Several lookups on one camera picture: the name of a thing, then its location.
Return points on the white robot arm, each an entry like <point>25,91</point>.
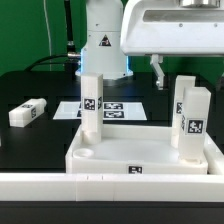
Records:
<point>102,52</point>

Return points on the white desk top tray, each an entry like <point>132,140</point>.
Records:
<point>130,149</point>

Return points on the white L-shaped fence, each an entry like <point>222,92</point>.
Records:
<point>120,187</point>

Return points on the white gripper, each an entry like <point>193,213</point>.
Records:
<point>172,27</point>

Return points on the marker tag sheet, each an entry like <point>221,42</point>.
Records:
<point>111,111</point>

